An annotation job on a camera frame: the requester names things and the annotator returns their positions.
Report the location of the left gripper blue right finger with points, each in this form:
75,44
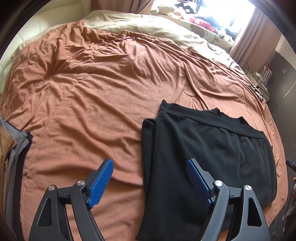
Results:
202,182

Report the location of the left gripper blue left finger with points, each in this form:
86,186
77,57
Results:
97,182

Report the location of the black long-sleeve sweatshirt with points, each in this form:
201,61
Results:
228,148

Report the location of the stack of folded clothes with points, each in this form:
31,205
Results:
15,145

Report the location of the white bedside cabinet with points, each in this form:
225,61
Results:
258,82

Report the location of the black patterned item on bed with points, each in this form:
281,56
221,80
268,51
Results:
257,92

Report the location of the rust orange bed blanket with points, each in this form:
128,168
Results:
83,94

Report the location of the striped paper bag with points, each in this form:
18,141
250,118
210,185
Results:
265,73

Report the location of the right pink curtain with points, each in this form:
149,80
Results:
255,42

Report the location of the pink curtain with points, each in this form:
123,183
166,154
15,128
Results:
125,6
255,42

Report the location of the bear print pillow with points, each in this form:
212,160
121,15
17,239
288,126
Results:
180,17

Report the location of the red plush toy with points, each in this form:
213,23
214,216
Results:
201,23

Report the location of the cream bed sheet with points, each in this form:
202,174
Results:
156,26

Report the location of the cream padded headboard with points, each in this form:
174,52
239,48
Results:
52,14

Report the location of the left pink curtain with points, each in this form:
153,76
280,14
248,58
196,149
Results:
125,6

